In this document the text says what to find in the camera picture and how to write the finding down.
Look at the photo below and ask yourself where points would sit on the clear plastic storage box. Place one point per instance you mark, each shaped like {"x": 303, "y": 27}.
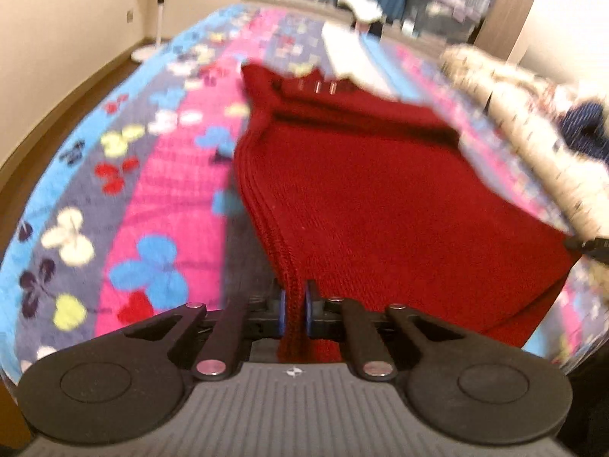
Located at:
{"x": 440, "y": 12}

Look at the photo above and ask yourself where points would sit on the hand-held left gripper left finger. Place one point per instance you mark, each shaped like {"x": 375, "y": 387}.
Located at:
{"x": 284, "y": 309}

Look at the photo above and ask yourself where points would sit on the navy dotted cloth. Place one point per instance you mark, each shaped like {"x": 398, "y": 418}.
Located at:
{"x": 587, "y": 123}

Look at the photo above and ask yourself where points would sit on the wooden cabinet panel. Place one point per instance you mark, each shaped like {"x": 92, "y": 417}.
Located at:
{"x": 509, "y": 9}

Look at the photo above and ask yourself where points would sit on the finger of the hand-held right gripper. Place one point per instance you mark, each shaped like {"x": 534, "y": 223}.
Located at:
{"x": 590, "y": 246}

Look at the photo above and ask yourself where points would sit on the black chair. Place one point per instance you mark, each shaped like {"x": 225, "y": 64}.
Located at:
{"x": 370, "y": 27}

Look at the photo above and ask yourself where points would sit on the cream star-print quilt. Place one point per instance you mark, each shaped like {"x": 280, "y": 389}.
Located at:
{"x": 533, "y": 119}

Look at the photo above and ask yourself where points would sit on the white standing fan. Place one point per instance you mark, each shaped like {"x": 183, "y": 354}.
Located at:
{"x": 154, "y": 19}

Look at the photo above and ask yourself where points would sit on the red knitted sweater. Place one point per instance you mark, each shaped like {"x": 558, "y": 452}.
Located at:
{"x": 380, "y": 209}

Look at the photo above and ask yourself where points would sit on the colourful floral bed blanket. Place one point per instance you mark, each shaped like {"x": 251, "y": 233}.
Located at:
{"x": 142, "y": 190}

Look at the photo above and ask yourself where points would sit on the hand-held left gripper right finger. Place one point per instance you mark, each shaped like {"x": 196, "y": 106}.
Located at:
{"x": 309, "y": 310}

